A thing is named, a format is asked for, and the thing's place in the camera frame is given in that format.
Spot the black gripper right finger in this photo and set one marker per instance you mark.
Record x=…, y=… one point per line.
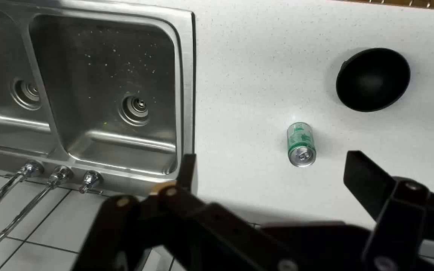
x=403, y=215

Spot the black bowl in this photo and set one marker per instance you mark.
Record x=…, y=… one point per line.
x=373, y=79

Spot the chrome gooseneck faucet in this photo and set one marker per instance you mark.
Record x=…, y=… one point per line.
x=61, y=176

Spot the green soda can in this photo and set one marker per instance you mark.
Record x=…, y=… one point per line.
x=301, y=140

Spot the stainless steel double sink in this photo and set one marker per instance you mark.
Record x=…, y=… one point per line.
x=102, y=64

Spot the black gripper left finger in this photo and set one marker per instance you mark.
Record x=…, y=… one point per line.
x=212, y=230

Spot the wooden base cabinet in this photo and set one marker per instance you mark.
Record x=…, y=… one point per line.
x=403, y=3

